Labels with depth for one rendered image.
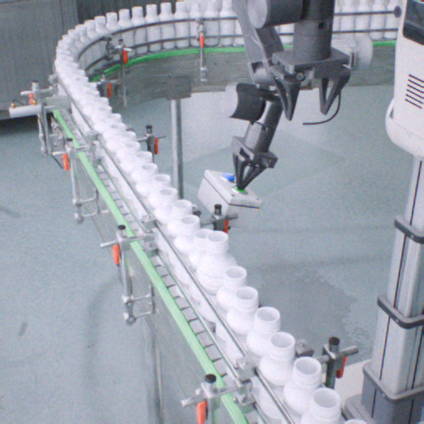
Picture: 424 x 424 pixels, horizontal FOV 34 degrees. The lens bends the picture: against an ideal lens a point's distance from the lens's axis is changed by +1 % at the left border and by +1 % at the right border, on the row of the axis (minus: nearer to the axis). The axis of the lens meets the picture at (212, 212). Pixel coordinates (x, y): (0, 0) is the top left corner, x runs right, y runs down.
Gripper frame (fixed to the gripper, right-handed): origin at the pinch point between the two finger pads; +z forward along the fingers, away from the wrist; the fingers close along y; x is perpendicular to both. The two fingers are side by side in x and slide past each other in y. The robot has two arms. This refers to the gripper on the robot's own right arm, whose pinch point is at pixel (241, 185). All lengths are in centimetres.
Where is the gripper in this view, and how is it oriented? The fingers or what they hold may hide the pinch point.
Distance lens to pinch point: 146.8
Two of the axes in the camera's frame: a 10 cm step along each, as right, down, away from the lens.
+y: 3.9, 4.6, -8.0
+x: 8.7, 1.1, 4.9
